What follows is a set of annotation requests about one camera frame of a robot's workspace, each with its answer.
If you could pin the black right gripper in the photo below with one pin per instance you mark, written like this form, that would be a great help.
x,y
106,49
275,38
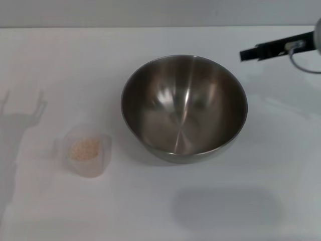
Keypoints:
x,y
298,42

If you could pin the stainless steel mixing bowl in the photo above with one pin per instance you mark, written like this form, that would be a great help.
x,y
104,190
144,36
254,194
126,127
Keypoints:
x,y
185,110

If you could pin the translucent plastic measuring cup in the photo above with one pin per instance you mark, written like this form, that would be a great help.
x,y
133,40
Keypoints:
x,y
105,153

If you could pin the uncooked rice grains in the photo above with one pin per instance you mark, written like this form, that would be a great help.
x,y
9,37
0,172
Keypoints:
x,y
85,149

